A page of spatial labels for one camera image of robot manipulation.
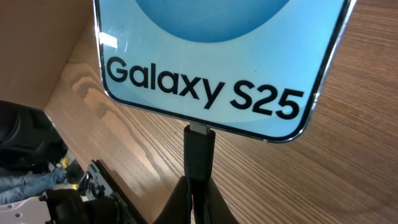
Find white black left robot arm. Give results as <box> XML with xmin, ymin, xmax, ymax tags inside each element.
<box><xmin>1</xmin><ymin>101</ymin><xmax>122</xmax><ymax>224</ymax></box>

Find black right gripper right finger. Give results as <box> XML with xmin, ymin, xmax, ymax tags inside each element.
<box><xmin>201</xmin><ymin>178</ymin><xmax>239</xmax><ymax>224</ymax></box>

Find black USB charging cable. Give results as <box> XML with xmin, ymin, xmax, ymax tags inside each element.
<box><xmin>183</xmin><ymin>121</ymin><xmax>216</xmax><ymax>224</ymax></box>

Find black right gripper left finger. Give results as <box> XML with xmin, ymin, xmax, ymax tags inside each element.
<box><xmin>154</xmin><ymin>176</ymin><xmax>192</xmax><ymax>224</ymax></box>

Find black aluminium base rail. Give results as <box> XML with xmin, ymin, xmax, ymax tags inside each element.
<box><xmin>78</xmin><ymin>160</ymin><xmax>146</xmax><ymax>224</ymax></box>

